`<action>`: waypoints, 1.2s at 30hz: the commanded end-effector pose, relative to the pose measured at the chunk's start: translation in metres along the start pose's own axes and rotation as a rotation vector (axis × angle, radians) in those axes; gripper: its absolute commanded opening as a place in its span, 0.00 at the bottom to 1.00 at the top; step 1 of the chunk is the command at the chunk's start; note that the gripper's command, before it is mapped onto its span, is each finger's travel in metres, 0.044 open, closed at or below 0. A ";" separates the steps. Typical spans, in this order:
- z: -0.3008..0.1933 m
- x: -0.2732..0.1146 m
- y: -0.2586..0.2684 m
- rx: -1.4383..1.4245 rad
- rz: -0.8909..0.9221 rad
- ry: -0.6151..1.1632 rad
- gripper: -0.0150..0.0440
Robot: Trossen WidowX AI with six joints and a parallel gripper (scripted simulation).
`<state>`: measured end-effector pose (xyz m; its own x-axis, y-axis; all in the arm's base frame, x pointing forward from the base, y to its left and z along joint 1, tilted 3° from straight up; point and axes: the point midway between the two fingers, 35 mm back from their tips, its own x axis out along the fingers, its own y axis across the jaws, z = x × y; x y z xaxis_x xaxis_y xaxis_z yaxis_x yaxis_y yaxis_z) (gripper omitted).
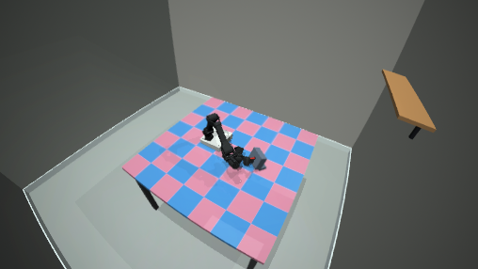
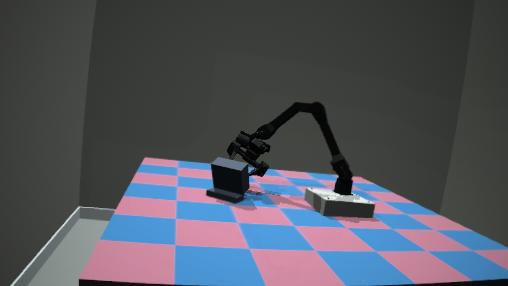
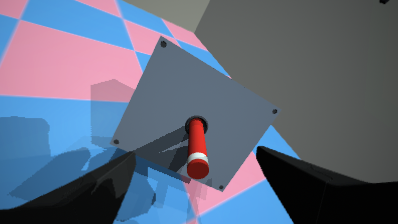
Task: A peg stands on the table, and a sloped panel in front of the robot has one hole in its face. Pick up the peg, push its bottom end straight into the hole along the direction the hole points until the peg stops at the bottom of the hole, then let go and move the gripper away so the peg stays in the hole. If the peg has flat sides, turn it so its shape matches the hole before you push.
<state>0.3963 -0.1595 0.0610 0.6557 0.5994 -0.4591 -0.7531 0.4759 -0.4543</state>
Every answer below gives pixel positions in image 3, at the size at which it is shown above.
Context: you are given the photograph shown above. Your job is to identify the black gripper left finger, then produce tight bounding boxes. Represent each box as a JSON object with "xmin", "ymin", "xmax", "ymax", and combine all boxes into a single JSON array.
[{"xmin": 0, "ymin": 152, "xmax": 136, "ymax": 224}]

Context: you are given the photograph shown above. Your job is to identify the red peg with white band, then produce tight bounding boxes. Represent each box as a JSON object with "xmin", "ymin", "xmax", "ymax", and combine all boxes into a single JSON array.
[{"xmin": 187, "ymin": 118, "xmax": 209, "ymax": 179}]

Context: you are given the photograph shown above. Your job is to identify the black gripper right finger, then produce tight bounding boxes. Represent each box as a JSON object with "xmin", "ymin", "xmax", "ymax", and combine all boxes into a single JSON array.
[{"xmin": 256, "ymin": 146, "xmax": 398, "ymax": 224}]

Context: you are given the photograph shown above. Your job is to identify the grey square panel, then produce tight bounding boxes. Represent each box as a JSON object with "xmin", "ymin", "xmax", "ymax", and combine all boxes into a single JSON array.
[{"xmin": 110, "ymin": 36, "xmax": 281, "ymax": 192}]

